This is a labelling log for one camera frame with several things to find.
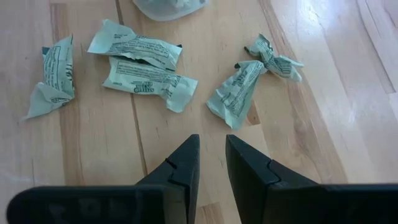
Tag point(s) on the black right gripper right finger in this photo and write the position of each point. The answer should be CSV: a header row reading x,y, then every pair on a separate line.
x,y
248,180

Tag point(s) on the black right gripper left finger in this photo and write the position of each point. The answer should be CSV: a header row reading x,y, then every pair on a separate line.
x,y
183,174

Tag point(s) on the small clear plastic container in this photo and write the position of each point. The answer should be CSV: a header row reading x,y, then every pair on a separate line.
x,y
161,12

